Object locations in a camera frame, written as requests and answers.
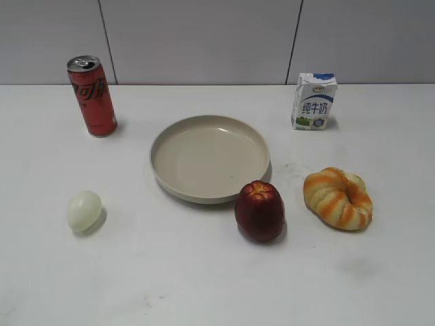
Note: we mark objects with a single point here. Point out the white milk carton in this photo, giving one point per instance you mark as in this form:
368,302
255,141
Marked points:
313,100

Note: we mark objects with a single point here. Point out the white egg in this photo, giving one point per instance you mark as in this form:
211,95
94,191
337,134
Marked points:
83,210

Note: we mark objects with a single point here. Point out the beige round plate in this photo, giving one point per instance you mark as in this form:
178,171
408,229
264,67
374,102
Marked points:
207,159

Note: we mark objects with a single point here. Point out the dark red apple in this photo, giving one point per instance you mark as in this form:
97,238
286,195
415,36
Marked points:
259,211

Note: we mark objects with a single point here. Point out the orange striped croissant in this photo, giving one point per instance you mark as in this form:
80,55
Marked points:
340,199

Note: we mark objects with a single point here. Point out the red cola can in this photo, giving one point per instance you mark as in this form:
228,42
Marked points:
90,87

